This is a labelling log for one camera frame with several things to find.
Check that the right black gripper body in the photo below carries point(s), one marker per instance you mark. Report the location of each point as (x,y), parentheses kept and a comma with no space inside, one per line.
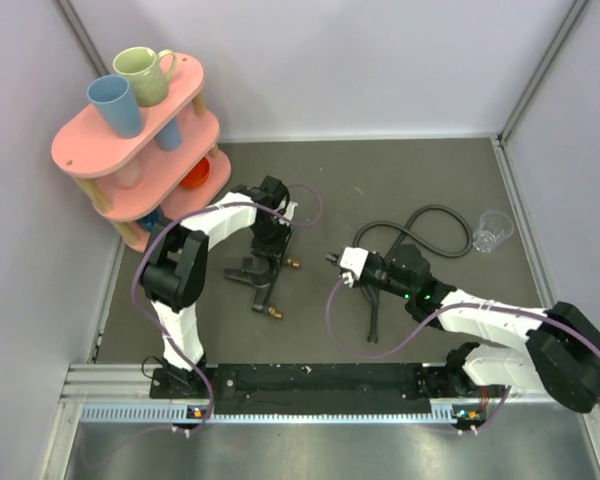
(381,274)

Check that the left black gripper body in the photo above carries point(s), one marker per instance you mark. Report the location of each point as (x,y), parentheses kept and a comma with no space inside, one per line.
(269,238)

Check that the black fitting with brass connectors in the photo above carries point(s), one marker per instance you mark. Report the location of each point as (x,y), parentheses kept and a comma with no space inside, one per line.
(261,274)

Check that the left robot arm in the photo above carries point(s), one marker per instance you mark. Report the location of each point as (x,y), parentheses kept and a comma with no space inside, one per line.
(175,272)

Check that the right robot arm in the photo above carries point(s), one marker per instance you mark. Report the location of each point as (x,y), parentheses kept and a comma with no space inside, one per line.
(554,350)

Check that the orange bowl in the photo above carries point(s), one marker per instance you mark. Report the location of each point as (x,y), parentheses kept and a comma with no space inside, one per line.
(198,175)

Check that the dark blue cup bottom shelf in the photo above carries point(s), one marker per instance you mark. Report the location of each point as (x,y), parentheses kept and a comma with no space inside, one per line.
(148,222)

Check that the clear plastic cup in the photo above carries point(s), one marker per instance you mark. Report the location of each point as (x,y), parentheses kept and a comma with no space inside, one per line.
(493,229)

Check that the small blue cup middle shelf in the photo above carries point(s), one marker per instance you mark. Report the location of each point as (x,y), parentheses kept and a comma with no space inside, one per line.
(169,137)

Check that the pink three-tier shelf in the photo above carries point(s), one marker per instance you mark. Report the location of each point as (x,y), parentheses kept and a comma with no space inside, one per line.
(89,151)

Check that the translucent pink cup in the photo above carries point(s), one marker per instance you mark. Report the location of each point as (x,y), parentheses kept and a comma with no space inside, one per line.
(128,176)

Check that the blue plastic tumbler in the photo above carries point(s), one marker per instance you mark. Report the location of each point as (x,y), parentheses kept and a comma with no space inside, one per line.
(113,98)

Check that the green ceramic mug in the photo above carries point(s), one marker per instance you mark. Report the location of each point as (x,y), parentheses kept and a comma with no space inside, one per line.
(148,73)

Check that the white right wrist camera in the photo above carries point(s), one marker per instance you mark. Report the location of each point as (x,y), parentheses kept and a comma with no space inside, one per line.
(351,262)

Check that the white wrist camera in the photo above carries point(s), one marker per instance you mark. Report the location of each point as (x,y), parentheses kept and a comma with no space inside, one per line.
(351,262)
(287,212)

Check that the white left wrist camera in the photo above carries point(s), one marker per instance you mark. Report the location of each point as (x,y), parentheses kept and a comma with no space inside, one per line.
(287,212)

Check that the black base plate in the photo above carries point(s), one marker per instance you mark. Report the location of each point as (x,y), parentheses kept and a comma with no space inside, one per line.
(321,389)

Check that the grey slotted cable duct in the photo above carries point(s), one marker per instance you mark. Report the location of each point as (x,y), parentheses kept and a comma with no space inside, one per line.
(192,412)

